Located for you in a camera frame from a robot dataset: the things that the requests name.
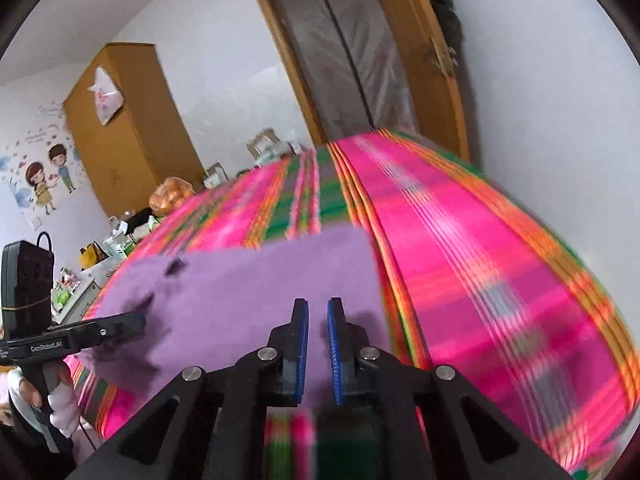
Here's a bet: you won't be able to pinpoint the white plastic bag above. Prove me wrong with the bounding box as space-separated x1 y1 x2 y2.
87 65 125 126

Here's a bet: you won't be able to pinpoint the cartoon wall sticker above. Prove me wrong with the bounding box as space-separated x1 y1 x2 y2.
0 105 83 221

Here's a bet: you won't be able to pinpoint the wooden wardrobe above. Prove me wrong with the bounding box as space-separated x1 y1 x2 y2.
62 42 207 218

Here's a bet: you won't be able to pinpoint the grey drawer cabinet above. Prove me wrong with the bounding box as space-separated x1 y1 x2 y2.
50 275 101 326

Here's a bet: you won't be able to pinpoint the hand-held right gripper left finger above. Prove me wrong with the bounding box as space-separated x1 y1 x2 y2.
65 298 310 480

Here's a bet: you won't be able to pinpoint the bag of oranges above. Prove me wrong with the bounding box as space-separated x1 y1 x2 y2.
148 176 195 213

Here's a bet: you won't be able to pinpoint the dark hanging clothes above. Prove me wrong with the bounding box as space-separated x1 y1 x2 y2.
415 0 463 53

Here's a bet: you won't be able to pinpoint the pink green plaid blanket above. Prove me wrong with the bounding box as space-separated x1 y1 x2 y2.
65 130 636 480

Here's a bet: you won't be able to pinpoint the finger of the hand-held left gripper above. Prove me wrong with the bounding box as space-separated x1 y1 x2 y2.
77 311 147 346

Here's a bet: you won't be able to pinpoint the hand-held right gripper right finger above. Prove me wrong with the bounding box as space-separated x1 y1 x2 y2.
327 298 573 480

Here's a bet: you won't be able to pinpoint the brown cardboard box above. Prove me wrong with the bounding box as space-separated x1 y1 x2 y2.
246 129 281 166

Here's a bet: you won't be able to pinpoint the purple fleece sweater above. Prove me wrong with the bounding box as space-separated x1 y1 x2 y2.
77 227 388 411

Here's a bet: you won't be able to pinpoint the clear plastic door curtain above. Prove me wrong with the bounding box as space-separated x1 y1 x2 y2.
272 0 418 143

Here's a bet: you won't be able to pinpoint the person's left hand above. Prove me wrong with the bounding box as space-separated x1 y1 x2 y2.
10 365 81 436

